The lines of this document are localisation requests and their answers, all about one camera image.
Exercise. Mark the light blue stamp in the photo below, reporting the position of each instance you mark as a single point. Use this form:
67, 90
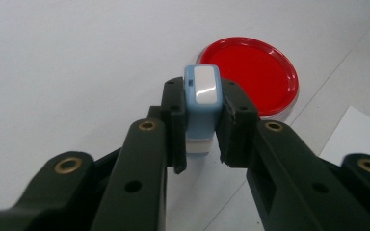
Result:
202, 122

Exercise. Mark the round red ink pad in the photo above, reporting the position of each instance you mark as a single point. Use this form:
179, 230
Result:
253, 73

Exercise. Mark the white paper sheet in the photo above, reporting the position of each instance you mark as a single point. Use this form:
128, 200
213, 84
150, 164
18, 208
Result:
359, 134

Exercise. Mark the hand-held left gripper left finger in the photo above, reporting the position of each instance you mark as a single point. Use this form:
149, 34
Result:
141, 166

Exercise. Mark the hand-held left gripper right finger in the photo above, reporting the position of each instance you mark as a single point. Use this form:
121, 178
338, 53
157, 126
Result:
285, 173

